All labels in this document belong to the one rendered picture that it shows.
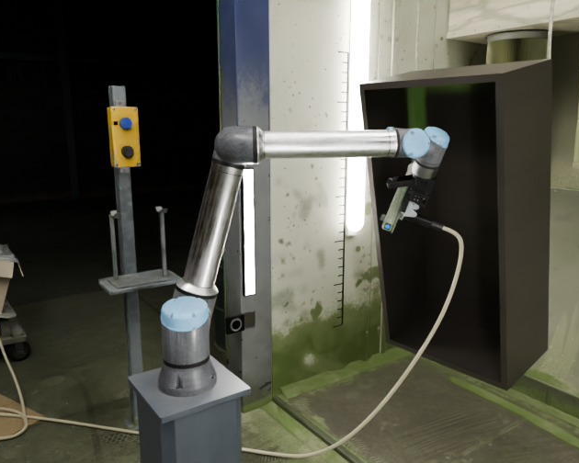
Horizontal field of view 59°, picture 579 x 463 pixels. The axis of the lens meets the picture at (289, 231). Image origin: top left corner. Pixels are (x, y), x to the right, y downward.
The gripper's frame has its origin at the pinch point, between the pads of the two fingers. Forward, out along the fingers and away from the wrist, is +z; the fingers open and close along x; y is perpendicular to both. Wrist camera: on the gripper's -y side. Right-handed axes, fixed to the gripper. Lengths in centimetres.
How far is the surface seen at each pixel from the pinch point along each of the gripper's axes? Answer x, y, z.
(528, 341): -4, 64, 35
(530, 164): 12.7, 36.3, -29.5
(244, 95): 37, -85, -9
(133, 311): -32, -102, 81
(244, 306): -5, -56, 80
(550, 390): 31, 101, 94
